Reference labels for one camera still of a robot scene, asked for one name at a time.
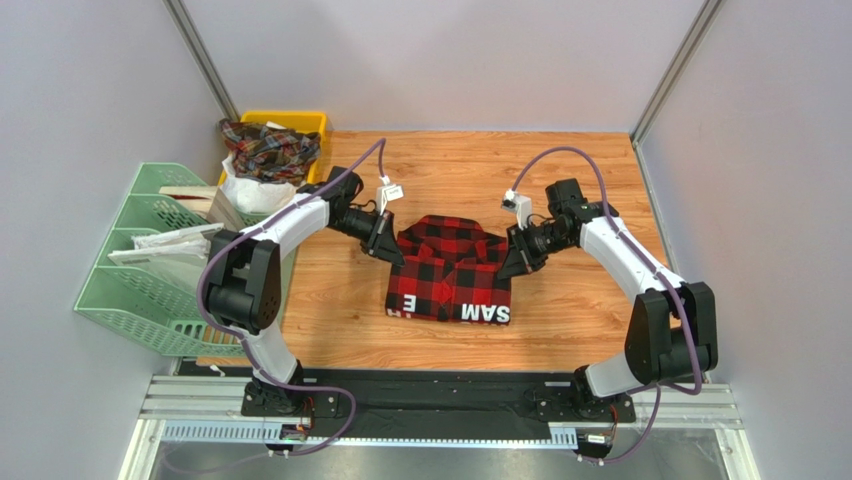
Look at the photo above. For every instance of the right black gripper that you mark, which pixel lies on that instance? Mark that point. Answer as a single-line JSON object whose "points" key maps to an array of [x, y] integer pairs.
{"points": [[524, 242]]}

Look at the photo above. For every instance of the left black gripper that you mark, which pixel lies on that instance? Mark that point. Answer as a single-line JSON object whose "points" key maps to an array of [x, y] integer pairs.
{"points": [[381, 242]]}

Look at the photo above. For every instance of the red black plaid shirt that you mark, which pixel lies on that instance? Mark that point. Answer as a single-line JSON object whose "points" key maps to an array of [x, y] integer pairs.
{"points": [[450, 273]]}

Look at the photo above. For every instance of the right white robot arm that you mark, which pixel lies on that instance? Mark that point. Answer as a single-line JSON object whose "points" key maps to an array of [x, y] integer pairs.
{"points": [[672, 331]]}

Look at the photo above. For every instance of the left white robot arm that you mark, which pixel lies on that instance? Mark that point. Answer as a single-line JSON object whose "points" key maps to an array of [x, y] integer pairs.
{"points": [[240, 291]]}

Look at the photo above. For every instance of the white cloth in bin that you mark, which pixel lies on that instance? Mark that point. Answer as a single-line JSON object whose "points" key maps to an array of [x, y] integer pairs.
{"points": [[251, 196]]}

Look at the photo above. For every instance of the multicolour plaid shirt in bin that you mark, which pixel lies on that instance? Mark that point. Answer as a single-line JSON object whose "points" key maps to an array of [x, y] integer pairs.
{"points": [[269, 154]]}

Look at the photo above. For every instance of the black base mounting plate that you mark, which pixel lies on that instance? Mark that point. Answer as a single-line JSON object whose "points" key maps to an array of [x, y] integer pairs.
{"points": [[431, 406]]}

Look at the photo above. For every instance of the brown book in rack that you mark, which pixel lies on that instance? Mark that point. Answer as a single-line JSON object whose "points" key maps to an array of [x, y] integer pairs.
{"points": [[205, 201]]}

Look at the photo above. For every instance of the papers in file rack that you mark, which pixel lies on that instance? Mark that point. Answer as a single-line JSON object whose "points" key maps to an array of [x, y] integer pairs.
{"points": [[177, 257]]}

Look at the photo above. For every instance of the green plastic file rack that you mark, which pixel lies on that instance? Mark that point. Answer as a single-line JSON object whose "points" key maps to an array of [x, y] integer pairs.
{"points": [[141, 300]]}

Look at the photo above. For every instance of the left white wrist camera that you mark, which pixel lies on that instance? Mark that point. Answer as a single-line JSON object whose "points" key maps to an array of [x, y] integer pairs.
{"points": [[387, 192]]}

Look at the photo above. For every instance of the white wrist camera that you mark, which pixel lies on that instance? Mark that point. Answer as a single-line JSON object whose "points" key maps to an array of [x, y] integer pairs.
{"points": [[519, 205], [387, 192]]}

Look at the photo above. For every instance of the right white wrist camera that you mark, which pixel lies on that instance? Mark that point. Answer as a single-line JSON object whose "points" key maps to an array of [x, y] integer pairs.
{"points": [[519, 205]]}

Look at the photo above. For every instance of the aluminium rail frame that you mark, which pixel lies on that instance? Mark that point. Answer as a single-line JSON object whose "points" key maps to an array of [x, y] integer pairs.
{"points": [[186, 425]]}

